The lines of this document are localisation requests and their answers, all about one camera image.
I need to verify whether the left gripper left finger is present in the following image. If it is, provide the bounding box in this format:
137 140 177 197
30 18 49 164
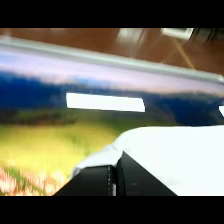
54 164 117 197

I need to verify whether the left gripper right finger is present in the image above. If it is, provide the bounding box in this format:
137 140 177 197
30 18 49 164
116 151 178 197

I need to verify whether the white garment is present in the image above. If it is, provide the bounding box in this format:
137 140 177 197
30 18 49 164
71 124 224 197

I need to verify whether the silver frame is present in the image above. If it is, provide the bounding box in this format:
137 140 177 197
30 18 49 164
0 35 224 84

